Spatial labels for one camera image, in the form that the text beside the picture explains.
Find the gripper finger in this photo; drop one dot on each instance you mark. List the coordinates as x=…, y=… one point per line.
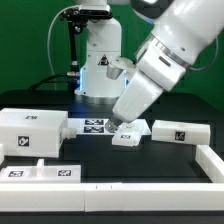
x=112, y=124

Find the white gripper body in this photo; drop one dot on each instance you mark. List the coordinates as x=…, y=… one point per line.
x=138, y=96

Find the small white cabinet top panel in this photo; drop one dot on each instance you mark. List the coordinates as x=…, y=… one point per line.
x=130, y=134

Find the white cabinet door panel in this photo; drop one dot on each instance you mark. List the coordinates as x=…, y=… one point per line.
x=41, y=173

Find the white cabinet body box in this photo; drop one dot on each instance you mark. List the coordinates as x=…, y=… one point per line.
x=34, y=133

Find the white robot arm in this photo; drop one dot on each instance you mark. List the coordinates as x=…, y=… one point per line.
x=182, y=29

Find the long white cabinet side piece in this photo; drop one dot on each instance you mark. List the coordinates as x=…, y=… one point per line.
x=181, y=132

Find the white marker sheet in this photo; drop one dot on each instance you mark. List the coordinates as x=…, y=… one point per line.
x=96, y=126

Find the white front fence bar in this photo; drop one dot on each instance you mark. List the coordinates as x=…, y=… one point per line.
x=97, y=197

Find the white fence bar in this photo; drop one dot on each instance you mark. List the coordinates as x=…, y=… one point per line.
x=1, y=153
x=210, y=162
x=97, y=197

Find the white right fence bar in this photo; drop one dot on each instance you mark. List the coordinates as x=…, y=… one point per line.
x=210, y=162

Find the white left fence bar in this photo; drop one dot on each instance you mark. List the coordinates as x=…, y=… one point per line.
x=1, y=153

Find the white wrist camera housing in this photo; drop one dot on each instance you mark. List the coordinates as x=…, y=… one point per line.
x=119, y=65

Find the black camera stand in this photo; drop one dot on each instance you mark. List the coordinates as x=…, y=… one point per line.
x=77, y=20

